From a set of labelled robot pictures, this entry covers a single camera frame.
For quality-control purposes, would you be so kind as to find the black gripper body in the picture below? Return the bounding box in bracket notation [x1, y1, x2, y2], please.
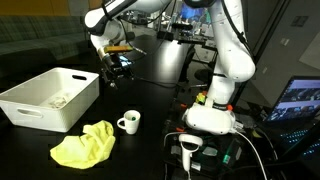
[101, 53, 130, 77]

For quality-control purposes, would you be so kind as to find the white towel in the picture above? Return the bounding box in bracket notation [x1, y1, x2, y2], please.
[47, 94, 73, 110]

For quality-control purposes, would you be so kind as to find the white plastic basket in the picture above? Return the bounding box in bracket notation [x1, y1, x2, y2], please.
[0, 66, 101, 134]

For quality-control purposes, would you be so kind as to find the yellow towel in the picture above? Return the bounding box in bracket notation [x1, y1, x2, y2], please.
[49, 119, 117, 170]

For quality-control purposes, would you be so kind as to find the white ceramic mug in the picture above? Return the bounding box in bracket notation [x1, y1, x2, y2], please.
[116, 109, 142, 136]

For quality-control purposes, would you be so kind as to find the phone with lit screen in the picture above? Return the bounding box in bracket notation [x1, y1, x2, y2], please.
[120, 55, 133, 68]

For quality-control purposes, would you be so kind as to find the black office chair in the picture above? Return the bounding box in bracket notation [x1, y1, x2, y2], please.
[156, 30, 175, 42]

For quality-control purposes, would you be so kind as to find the small yellow green object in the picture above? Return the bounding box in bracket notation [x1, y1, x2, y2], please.
[195, 92, 207, 105]

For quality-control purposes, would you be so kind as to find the grey plaid sofa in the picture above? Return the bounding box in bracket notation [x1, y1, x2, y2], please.
[0, 15, 101, 72]

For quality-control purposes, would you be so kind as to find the blue background monitor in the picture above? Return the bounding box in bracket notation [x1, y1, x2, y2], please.
[180, 2, 205, 21]

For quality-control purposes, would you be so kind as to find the white VR headset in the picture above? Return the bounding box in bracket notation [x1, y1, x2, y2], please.
[181, 102, 239, 136]

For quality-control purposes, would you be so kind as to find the white VR controller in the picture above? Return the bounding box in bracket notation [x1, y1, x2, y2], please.
[177, 133, 204, 173]

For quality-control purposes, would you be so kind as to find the open black laptop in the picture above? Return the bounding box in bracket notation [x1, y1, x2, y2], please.
[264, 75, 320, 168]

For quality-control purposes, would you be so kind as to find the wrist mounted camera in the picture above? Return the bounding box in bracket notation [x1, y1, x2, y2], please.
[103, 45, 134, 54]

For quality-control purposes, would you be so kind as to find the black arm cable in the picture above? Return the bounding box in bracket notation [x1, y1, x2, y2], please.
[220, 0, 255, 62]

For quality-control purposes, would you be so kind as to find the white headset cable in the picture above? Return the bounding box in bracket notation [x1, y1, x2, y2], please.
[232, 129, 270, 180]

